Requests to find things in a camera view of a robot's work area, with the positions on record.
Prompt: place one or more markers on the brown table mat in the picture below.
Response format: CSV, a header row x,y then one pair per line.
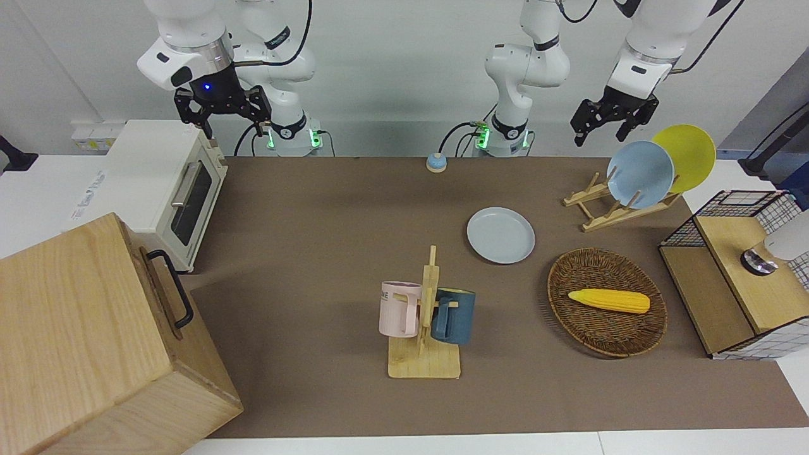
x,y
316,265

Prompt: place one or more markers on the brown wicker basket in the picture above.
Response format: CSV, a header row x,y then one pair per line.
x,y
600,332

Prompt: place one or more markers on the light blue plate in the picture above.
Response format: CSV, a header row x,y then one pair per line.
x,y
639,174

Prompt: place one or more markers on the yellow corn cob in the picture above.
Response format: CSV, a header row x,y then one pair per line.
x,y
610,301

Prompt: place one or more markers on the white toaster oven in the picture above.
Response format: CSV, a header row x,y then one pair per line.
x,y
145,170

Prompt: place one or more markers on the blue and tan bell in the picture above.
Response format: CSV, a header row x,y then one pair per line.
x,y
436,163

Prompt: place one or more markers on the wooden box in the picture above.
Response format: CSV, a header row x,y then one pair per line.
x,y
82,341

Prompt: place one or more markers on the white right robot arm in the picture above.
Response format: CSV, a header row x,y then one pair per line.
x,y
189,25

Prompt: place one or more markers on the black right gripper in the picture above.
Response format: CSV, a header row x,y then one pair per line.
x,y
215,95

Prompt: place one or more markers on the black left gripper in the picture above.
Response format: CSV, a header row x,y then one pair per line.
x,y
622,101

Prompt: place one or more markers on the yellow plate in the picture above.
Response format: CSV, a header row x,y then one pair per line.
x,y
692,151

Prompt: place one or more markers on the dark blue mug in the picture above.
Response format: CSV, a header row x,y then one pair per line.
x,y
458,316

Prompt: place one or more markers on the black stand clamp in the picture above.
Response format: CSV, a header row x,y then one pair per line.
x,y
771,145
12,155

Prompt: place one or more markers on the pink mug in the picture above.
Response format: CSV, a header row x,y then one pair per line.
x,y
397,309

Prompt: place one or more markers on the wooden plate rack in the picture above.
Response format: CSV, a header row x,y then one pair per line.
x,y
607,221

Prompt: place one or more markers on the gray plate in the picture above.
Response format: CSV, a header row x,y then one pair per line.
x,y
500,235

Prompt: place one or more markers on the wooden mug holder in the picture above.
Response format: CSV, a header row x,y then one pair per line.
x,y
423,363

